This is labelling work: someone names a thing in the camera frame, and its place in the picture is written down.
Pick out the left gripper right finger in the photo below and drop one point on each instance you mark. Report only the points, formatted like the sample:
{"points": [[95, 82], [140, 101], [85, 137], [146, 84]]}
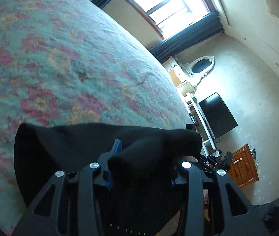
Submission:
{"points": [[214, 205]]}

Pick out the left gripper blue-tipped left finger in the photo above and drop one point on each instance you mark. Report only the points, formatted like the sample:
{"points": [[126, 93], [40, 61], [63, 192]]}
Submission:
{"points": [[66, 205]]}

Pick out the black pants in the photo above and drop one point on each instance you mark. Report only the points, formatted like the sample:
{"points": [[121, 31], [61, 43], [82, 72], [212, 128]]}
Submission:
{"points": [[141, 197]]}

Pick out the wooden door cabinet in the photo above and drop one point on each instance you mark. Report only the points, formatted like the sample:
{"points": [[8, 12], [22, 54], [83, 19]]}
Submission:
{"points": [[243, 168]]}

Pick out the black flat television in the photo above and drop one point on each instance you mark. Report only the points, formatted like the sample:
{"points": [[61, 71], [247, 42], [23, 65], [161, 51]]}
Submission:
{"points": [[218, 115]]}

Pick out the white tv console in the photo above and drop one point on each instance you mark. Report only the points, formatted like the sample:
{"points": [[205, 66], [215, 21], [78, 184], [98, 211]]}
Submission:
{"points": [[202, 126]]}

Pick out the white dressing table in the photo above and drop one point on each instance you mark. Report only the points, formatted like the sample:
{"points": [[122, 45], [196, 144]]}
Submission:
{"points": [[179, 77]]}

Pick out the white oval vanity mirror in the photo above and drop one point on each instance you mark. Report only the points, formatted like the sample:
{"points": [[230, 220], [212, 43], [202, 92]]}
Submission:
{"points": [[199, 69]]}

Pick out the right dark blue curtain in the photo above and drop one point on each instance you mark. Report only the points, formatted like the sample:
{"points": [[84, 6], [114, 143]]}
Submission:
{"points": [[209, 26]]}

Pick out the bright window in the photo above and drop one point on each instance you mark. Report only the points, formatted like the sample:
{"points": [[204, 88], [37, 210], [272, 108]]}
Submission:
{"points": [[169, 17]]}

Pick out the floral bedspread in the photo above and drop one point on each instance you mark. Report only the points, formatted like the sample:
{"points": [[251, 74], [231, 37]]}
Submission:
{"points": [[65, 62]]}

